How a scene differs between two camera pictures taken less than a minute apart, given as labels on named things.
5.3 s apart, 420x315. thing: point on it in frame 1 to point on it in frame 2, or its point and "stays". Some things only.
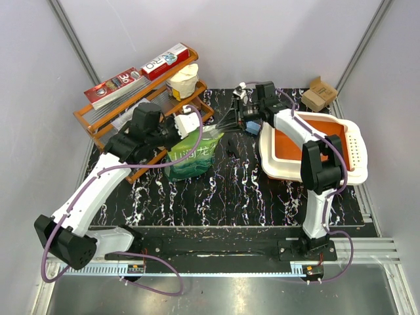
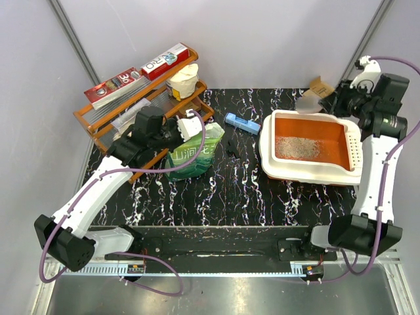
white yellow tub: x=183 y=84 stays
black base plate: x=230 y=243 stays
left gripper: x=170 y=121 stays
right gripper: x=230 y=123 to x=337 y=98
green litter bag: x=200 y=162 stays
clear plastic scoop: x=211 y=132 to x=308 y=104
